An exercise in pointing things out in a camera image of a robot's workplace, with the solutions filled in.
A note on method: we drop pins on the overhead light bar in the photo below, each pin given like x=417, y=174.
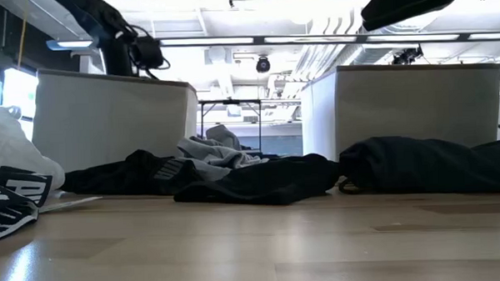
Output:
x=313, y=39

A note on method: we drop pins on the white garment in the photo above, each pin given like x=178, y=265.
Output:
x=8, y=145

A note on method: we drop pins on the underwear with black lettered waistband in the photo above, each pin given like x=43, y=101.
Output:
x=10, y=199

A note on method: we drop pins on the black ceiling camera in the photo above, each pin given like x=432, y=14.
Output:
x=262, y=64

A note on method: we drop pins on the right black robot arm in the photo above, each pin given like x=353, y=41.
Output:
x=412, y=3

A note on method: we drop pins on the black folding table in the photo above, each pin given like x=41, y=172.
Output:
x=230, y=102

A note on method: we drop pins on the beige fabric storage bin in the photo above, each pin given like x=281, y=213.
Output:
x=107, y=120
x=419, y=101

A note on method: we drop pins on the black ceiling-mounted device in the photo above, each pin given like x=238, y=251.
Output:
x=406, y=56

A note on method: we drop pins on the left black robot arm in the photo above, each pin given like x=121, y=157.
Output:
x=113, y=37

